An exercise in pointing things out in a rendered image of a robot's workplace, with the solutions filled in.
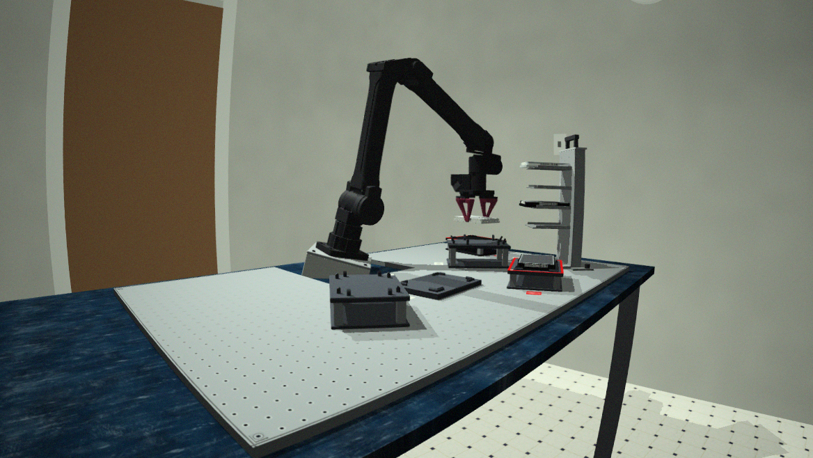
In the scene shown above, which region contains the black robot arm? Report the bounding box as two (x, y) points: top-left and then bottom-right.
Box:
(315, 58), (503, 261)

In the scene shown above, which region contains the grey shelf rack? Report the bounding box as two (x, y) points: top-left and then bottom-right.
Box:
(525, 149), (585, 269)

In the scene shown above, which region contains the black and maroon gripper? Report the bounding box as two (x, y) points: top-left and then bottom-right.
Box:
(456, 173), (498, 222)

